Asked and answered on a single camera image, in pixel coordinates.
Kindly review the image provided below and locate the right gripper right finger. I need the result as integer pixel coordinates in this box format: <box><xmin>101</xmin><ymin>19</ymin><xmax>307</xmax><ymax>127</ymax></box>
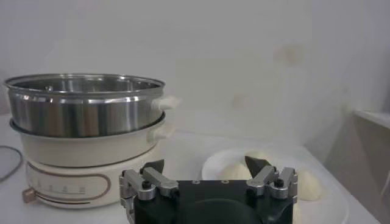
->
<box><xmin>244</xmin><ymin>155</ymin><xmax>299</xmax><ymax>204</ymax></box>

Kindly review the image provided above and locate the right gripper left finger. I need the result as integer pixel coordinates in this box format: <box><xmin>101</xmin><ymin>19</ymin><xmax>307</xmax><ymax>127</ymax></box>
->
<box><xmin>118</xmin><ymin>159</ymin><xmax>180</xmax><ymax>211</ymax></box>

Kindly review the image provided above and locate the white steamed baozi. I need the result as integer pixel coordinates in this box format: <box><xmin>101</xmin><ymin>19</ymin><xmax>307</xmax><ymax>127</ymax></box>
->
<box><xmin>221</xmin><ymin>163</ymin><xmax>252</xmax><ymax>181</ymax></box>
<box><xmin>297</xmin><ymin>169</ymin><xmax>323</xmax><ymax>202</ymax></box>

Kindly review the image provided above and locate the glass lid with cream handle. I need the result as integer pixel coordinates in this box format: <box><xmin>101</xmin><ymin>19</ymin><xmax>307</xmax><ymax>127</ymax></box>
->
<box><xmin>0</xmin><ymin>145</ymin><xmax>24</xmax><ymax>183</ymax></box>

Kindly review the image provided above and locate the stainless steel steamer basket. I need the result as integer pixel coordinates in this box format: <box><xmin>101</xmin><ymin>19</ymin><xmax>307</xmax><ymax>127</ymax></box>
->
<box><xmin>3</xmin><ymin>72</ymin><xmax>181</xmax><ymax>138</ymax></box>

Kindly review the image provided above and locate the white round plate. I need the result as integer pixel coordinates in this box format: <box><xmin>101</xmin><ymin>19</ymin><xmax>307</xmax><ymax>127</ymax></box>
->
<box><xmin>200</xmin><ymin>148</ymin><xmax>350</xmax><ymax>224</ymax></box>

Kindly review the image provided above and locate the cream electric cooker pot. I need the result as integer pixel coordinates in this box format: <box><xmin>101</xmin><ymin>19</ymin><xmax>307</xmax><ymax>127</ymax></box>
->
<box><xmin>9</xmin><ymin>112</ymin><xmax>177</xmax><ymax>211</ymax></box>

